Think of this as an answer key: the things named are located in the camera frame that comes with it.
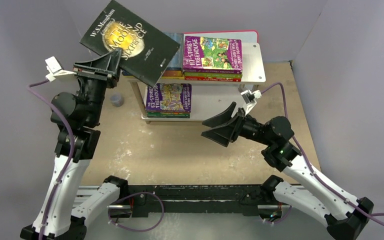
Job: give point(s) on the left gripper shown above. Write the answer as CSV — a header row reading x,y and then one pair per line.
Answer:
x,y
104,68

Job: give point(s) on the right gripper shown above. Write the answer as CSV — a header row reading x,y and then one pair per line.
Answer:
x,y
237,122

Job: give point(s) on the black Moon Sixpence book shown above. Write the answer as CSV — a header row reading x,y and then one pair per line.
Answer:
x,y
147,51

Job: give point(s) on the yellow book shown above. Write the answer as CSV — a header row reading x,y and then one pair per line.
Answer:
x,y
172,78

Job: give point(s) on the orange Treehouse book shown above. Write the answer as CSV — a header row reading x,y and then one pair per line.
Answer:
x,y
157,113

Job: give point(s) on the purple Treehouse book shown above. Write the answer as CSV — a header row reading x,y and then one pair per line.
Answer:
x,y
169,97

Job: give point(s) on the dark green Treehouse book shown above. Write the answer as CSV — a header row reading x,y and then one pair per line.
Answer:
x,y
169,116

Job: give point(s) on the Jane Eyre book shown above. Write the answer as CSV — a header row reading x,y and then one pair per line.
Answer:
x,y
168,73

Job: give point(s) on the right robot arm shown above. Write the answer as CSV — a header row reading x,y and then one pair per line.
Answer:
x,y
343,214

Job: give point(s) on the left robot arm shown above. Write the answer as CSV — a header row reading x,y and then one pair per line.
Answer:
x,y
77,115

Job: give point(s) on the white two-tier metal shelf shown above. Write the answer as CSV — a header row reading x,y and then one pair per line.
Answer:
x,y
209,98

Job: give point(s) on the small clear plastic cup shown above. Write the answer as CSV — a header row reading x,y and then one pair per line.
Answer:
x,y
116,100

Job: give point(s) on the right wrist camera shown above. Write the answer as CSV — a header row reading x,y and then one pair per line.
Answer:
x,y
250,99

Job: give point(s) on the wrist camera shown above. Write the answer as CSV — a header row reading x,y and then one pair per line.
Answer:
x,y
250,99
57,72

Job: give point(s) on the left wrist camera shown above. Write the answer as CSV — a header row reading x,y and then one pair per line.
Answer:
x,y
57,72

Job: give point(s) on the black aluminium base frame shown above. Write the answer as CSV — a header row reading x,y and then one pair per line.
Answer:
x,y
246,199

